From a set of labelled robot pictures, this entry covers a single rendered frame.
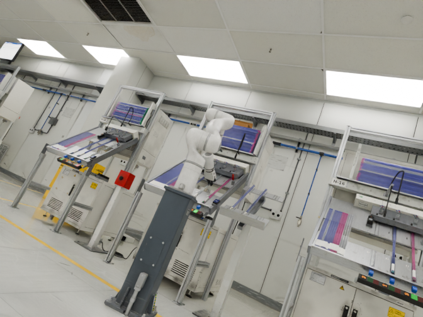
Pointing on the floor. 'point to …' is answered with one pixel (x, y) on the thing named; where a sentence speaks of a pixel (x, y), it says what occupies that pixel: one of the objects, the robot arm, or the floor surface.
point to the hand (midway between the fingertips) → (210, 183)
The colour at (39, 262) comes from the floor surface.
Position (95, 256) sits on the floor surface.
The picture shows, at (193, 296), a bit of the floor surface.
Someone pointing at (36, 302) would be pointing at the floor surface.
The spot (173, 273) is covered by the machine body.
